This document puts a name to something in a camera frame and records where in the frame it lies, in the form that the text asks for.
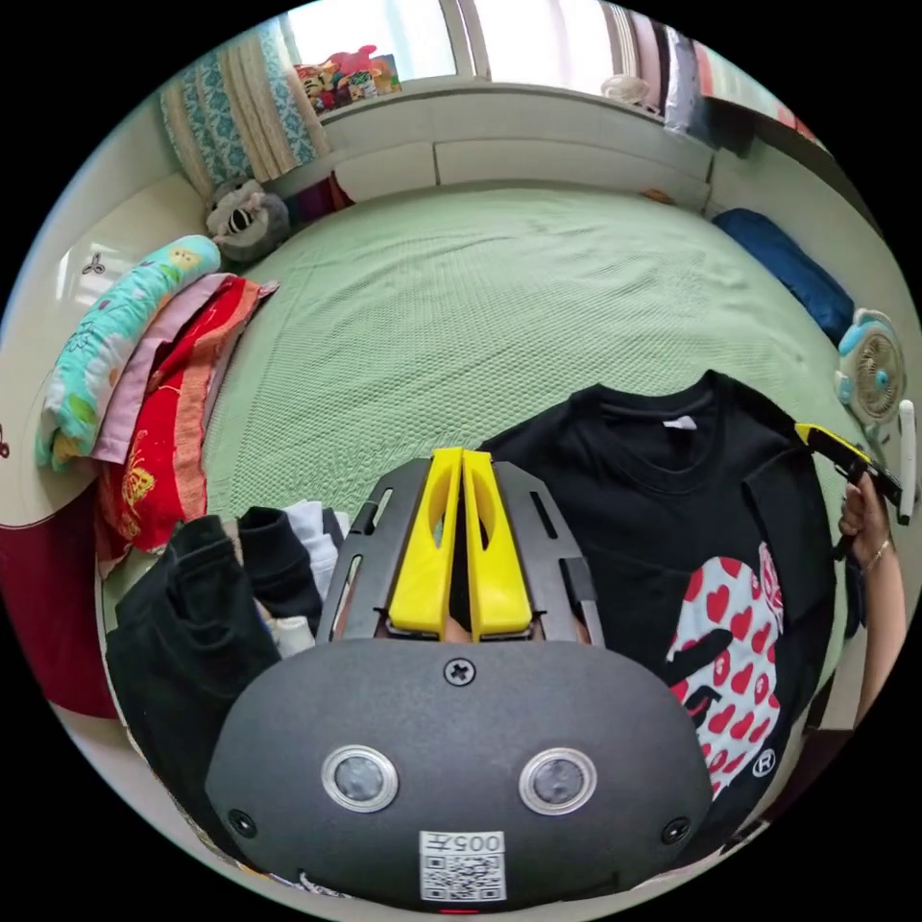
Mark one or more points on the blue pillow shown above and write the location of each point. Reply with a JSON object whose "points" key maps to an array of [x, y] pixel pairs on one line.
{"points": [[785, 266]]}

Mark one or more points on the pile of clothes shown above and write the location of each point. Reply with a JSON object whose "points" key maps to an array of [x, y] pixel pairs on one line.
{"points": [[187, 627]]}

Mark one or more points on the turquoise floral pillow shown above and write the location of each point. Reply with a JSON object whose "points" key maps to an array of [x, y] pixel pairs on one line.
{"points": [[108, 338]]}

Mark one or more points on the window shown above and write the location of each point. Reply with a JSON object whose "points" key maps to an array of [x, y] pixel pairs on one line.
{"points": [[403, 36]]}

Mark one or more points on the small white and blue fan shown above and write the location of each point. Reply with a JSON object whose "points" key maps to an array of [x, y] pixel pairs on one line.
{"points": [[875, 374]]}

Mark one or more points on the red pillow with orange trim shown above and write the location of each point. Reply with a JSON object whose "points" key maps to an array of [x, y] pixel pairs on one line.
{"points": [[162, 446]]}

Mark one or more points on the patterned blue and cream curtain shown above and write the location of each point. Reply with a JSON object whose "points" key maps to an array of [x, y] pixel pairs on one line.
{"points": [[238, 108]]}

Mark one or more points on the grey plush toy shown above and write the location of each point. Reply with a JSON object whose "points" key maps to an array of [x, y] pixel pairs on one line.
{"points": [[248, 220]]}

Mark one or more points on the colourful plush toys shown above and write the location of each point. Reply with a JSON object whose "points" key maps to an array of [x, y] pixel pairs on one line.
{"points": [[346, 79]]}

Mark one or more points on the person's right forearm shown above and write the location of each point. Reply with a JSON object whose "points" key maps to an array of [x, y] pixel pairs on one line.
{"points": [[882, 627]]}

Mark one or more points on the bed with green sheet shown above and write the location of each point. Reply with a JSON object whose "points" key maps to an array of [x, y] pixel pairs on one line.
{"points": [[468, 324]]}

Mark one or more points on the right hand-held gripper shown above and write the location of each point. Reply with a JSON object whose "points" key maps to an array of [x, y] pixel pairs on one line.
{"points": [[875, 479]]}

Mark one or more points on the person's right hand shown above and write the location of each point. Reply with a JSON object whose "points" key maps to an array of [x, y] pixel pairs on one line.
{"points": [[864, 522]]}

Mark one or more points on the pink pillow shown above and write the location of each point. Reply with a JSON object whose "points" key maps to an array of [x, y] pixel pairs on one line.
{"points": [[148, 360]]}

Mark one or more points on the black t-shirt with heart print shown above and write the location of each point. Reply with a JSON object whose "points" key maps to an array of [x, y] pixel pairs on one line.
{"points": [[648, 547]]}

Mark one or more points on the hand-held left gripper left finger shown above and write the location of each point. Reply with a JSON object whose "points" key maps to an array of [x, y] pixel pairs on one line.
{"points": [[426, 562]]}

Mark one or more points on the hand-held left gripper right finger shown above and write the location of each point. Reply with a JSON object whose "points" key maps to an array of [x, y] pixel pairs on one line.
{"points": [[497, 576]]}

